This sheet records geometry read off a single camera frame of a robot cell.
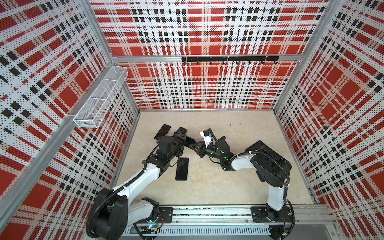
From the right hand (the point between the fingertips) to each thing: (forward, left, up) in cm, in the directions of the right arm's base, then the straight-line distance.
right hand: (190, 146), depth 83 cm
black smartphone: (+25, +9, -19) cm, 33 cm away
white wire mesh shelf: (+20, +62, +7) cm, 65 cm away
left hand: (+3, +2, +2) cm, 4 cm away
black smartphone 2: (+1, 0, +4) cm, 4 cm away
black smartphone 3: (-7, +6, -16) cm, 19 cm away
